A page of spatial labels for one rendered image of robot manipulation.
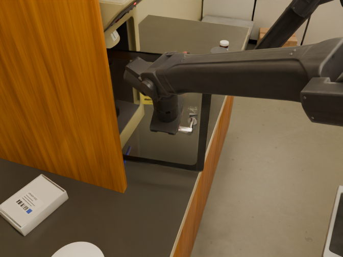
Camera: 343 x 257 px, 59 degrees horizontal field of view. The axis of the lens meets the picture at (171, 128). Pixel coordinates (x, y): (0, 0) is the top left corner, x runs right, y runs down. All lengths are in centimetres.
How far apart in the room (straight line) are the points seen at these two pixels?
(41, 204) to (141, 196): 29
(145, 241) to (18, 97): 53
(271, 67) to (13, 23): 59
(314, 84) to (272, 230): 182
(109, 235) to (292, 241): 140
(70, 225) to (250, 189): 153
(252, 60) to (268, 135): 231
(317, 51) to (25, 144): 92
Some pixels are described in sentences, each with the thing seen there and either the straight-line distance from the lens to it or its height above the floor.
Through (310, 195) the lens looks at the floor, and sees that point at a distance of 236.
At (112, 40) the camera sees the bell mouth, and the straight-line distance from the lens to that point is 97.
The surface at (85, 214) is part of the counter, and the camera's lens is 98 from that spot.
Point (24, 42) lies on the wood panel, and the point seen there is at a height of 142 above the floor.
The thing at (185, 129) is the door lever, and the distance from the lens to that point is 80.
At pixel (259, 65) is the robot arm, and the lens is 38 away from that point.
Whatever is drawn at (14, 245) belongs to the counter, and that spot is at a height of 94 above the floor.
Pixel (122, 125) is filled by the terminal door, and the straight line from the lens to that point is 92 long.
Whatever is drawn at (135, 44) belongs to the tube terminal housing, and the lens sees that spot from 112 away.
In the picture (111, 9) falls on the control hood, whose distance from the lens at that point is 72.
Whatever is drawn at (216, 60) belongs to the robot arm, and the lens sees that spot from 45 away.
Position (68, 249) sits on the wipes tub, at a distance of 76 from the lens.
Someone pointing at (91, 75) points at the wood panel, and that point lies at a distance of 73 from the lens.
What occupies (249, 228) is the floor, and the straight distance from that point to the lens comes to 207.
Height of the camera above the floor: 174
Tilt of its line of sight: 41 degrees down
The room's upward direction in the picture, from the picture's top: straight up
